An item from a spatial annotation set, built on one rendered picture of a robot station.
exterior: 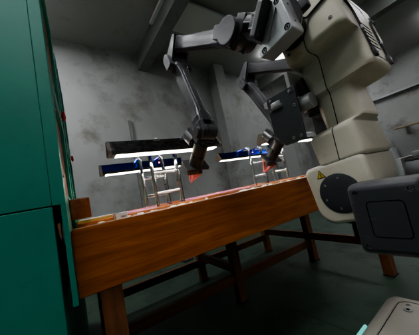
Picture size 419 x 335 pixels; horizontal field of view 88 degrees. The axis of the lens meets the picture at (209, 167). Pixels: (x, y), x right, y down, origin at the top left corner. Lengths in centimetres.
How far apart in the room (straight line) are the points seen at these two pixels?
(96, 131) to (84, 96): 62
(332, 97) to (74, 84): 415
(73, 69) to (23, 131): 391
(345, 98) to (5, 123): 87
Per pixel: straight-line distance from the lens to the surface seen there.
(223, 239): 88
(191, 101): 87
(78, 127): 416
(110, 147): 108
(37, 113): 76
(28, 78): 80
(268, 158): 115
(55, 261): 71
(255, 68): 125
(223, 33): 74
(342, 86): 70
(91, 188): 394
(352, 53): 70
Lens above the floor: 80
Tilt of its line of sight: 6 degrees up
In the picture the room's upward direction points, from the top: 11 degrees counter-clockwise
